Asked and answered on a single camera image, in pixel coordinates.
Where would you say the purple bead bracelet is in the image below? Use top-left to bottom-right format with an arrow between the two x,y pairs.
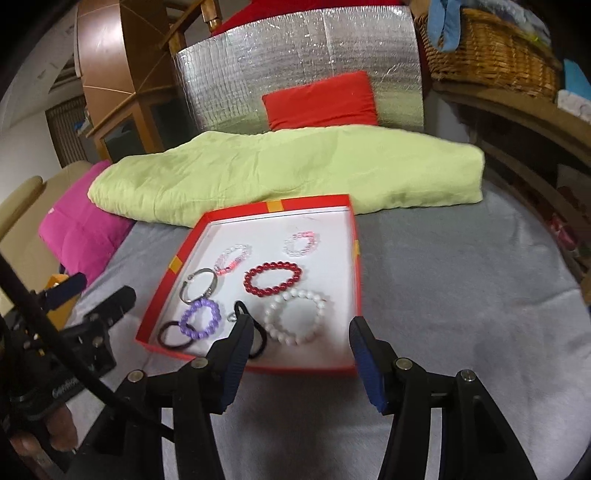
181,299 -> 223,341

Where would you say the red fabric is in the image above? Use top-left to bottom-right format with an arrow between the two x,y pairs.
210,0 -> 407,35

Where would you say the white and pink bead bracelet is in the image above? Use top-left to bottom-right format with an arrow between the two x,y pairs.
213,244 -> 252,276

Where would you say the small pale pink bead bracelet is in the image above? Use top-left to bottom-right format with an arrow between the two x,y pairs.
283,232 -> 319,258

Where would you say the white patterned packet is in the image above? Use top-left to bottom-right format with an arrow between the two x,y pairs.
556,89 -> 591,118

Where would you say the silver foil insulation mat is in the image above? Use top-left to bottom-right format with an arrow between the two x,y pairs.
172,4 -> 424,139

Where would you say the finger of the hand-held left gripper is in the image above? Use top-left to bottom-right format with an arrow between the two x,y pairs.
69,286 -> 137,342
32,272 -> 88,310

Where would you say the silver metal bangle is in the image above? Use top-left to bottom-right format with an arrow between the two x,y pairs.
179,269 -> 218,305

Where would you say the blue cloth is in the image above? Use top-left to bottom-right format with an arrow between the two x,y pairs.
427,0 -> 467,52

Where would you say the red bead bracelet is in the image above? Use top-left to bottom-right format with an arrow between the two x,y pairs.
243,261 -> 303,297

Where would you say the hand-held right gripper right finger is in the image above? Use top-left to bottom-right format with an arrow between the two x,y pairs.
349,316 -> 539,480

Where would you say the black hair tie with charm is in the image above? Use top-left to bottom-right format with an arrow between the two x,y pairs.
228,300 -> 267,360

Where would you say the light green blanket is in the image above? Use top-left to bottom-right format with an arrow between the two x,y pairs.
88,127 -> 485,228

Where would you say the black cable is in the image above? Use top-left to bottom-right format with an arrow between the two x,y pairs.
0,254 -> 176,444

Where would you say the wooden chair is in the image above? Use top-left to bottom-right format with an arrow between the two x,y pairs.
76,0 -> 222,162

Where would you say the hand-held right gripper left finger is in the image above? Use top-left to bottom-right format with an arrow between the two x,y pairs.
81,316 -> 256,480

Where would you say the magenta cushion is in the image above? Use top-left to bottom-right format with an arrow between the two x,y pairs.
38,159 -> 137,282

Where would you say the small red cushion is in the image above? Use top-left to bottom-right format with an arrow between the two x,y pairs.
262,71 -> 379,131

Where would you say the dark red hair tie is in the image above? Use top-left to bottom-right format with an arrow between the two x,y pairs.
159,322 -> 195,350

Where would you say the beige sofa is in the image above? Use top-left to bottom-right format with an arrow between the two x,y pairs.
0,161 -> 95,296

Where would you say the red cardboard box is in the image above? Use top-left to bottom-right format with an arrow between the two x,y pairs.
135,195 -> 362,376

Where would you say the orange box lid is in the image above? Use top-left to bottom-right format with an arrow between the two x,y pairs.
46,274 -> 84,330

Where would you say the blue box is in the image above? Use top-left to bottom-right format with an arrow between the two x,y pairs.
561,59 -> 591,93

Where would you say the wicker basket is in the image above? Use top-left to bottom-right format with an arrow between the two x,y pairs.
416,7 -> 564,100

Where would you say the grey blanket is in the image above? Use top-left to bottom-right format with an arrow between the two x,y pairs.
65,185 -> 591,480

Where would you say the person's left hand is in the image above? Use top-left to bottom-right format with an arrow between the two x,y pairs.
9,408 -> 78,457

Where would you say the wooden shelf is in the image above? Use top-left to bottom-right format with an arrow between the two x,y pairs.
429,78 -> 591,305

